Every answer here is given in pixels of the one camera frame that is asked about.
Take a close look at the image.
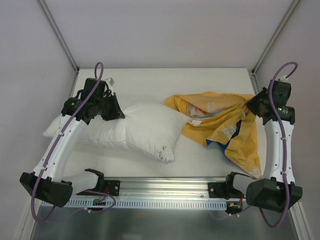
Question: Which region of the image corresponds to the yellow Mickey Mouse pillowcase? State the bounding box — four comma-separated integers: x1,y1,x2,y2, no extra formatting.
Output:
162,91,262,179

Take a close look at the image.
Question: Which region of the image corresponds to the white pillow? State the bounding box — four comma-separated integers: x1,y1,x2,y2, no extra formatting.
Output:
42,102,190,165

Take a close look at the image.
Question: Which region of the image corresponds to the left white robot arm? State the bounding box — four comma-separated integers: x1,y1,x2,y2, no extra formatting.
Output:
19,77,125,208

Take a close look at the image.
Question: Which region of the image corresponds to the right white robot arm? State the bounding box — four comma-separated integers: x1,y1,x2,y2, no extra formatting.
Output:
224,80,303,213

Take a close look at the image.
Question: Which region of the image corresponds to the white pillowcase care label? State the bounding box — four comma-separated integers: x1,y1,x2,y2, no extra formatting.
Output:
190,119,202,126

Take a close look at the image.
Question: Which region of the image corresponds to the blue tag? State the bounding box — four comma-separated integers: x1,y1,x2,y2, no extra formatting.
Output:
205,120,242,152

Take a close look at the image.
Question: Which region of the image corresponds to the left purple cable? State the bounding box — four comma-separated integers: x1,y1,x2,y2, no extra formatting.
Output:
30,61,117,224

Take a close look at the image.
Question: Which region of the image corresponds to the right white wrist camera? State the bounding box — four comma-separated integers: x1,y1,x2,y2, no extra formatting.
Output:
278,75,289,82

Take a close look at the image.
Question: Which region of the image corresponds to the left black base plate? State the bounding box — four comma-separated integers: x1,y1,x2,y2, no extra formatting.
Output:
76,179,121,197

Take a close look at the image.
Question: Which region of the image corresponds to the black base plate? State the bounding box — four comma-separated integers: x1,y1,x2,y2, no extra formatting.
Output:
207,182,242,200
76,179,121,197

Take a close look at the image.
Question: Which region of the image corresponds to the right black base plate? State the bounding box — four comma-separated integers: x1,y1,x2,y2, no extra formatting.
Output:
207,182,242,200

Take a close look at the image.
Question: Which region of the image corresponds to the left aluminium frame post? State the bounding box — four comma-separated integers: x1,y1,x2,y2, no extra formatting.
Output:
36,0,80,73

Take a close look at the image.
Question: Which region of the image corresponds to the aluminium frame post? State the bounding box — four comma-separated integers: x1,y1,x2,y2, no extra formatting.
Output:
36,0,80,73
250,0,301,76

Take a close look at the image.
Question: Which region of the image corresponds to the right aluminium frame post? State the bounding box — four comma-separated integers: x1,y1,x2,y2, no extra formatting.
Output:
250,0,301,76

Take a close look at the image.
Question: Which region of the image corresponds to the aluminium mounting rail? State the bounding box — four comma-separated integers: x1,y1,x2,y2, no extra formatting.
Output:
62,176,251,201

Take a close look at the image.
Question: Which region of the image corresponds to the white slotted cable duct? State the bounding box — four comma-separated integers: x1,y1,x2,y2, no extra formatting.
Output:
39,198,228,210

